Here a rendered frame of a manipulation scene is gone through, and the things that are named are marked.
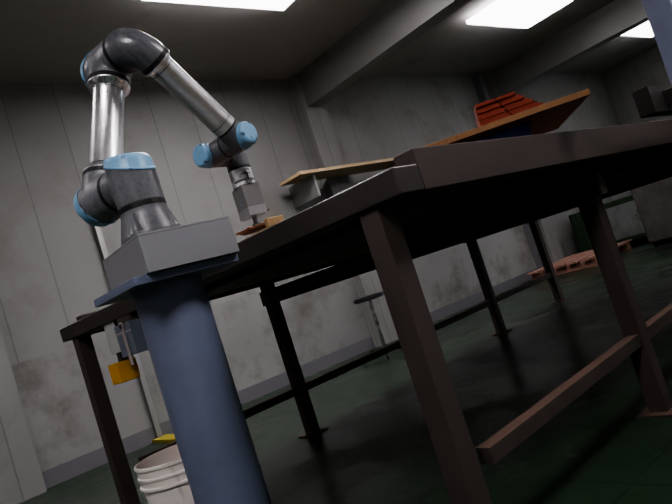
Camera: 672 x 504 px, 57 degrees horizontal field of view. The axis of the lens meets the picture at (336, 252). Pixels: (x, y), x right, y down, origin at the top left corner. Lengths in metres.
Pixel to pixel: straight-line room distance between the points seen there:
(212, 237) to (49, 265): 3.78
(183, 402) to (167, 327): 0.18
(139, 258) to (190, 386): 0.32
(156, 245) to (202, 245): 0.11
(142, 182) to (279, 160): 4.93
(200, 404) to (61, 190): 4.05
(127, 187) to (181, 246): 0.22
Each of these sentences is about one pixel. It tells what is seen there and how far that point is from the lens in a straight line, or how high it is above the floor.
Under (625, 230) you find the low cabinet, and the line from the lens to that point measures 9.59.
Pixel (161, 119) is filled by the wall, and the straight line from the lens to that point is 5.97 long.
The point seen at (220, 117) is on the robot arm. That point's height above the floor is 1.29.
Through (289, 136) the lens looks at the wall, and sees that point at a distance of 6.65.
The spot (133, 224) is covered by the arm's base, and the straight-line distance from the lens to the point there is 1.55.
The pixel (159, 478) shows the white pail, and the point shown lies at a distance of 2.06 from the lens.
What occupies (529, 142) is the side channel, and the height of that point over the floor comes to 0.93.
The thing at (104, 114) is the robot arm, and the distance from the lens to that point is 1.81.
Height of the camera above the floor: 0.71
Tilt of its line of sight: 3 degrees up
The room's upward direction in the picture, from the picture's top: 18 degrees counter-clockwise
